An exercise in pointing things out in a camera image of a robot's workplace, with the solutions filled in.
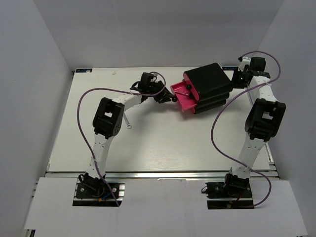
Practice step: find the black drawer cabinet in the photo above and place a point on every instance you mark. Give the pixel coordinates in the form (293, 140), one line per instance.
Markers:
(212, 85)

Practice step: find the silver combination wrench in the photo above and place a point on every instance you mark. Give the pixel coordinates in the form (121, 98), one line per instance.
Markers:
(128, 124)

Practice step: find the blue corner label left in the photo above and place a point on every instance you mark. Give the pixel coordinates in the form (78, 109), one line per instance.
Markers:
(83, 70)

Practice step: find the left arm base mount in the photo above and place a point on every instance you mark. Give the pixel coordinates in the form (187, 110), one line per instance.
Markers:
(86, 197)

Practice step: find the blue corner label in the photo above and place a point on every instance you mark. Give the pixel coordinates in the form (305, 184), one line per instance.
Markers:
(83, 70)
(229, 68)

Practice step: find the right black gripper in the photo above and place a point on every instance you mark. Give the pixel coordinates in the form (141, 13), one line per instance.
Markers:
(235, 83)

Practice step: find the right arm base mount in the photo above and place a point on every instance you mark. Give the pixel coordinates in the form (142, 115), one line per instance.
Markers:
(220, 199)

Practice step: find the pink drawer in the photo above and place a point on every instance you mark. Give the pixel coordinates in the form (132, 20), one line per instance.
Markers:
(185, 103)
(190, 87)

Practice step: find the large green-handled screwdriver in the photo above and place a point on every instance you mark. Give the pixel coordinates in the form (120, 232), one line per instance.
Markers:
(186, 94)

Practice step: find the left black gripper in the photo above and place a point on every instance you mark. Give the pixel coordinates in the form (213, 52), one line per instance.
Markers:
(164, 96)

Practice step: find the blue corner label right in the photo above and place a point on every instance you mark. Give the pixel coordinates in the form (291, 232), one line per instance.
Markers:
(229, 68)

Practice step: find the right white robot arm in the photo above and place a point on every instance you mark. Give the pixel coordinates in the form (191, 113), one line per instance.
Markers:
(262, 123)

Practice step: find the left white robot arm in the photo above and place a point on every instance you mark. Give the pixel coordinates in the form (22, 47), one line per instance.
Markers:
(108, 119)

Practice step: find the pink top drawer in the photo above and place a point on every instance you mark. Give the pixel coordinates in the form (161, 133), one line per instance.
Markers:
(190, 87)

